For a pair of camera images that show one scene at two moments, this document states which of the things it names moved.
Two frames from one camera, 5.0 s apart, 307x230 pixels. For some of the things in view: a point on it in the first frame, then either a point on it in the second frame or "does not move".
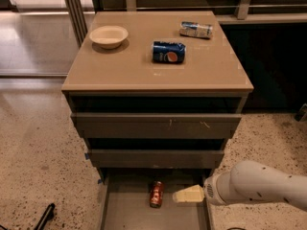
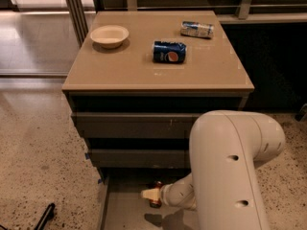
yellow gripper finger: x=194 y=194 → x=153 y=194
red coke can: x=156 y=194 does not move
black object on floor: x=45 y=218 does not move
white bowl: x=108 y=36 does not move
